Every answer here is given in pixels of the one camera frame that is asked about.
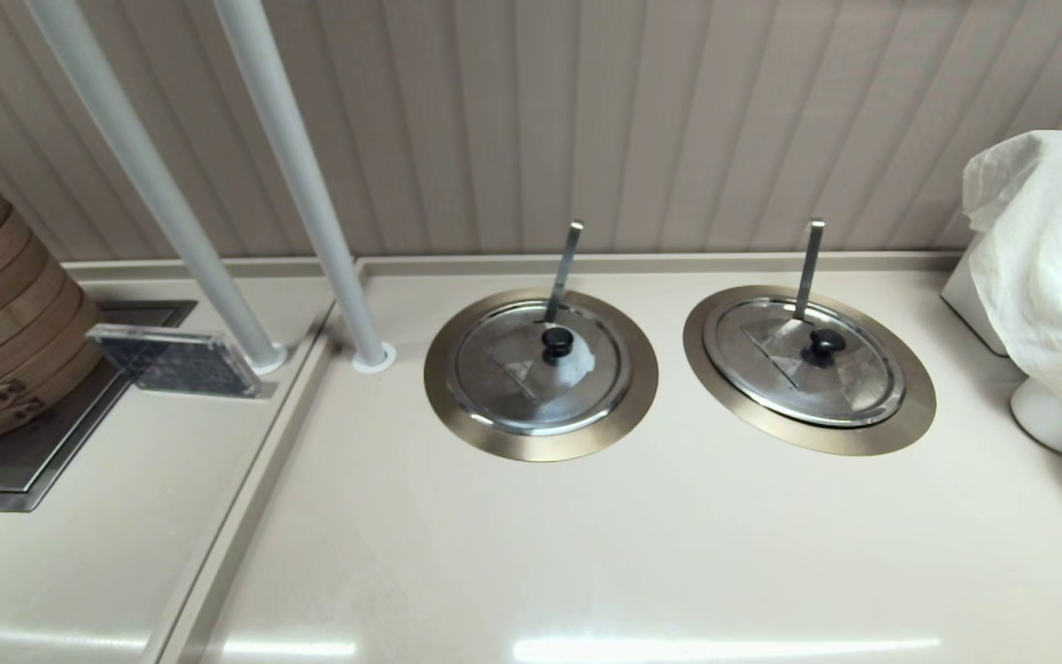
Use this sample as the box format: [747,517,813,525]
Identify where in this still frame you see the long grey metal pole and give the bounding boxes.
[213,0,386,362]
[24,0,276,362]

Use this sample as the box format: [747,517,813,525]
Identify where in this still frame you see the recessed steel steamer tray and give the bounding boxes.
[0,299,198,514]

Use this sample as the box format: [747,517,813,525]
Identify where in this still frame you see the round steel pot lid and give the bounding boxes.
[448,300,631,435]
[704,295,907,429]

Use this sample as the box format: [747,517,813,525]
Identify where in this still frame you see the white round appliance base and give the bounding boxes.
[1010,376,1062,459]

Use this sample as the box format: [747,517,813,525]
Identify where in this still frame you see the hinged lid flap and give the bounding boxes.
[478,323,598,399]
[741,316,867,393]

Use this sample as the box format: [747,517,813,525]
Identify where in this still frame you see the clear acrylic sign plate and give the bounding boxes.
[87,323,279,400]

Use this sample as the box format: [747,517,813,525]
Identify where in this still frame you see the white box appliance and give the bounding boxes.
[941,256,1011,357]

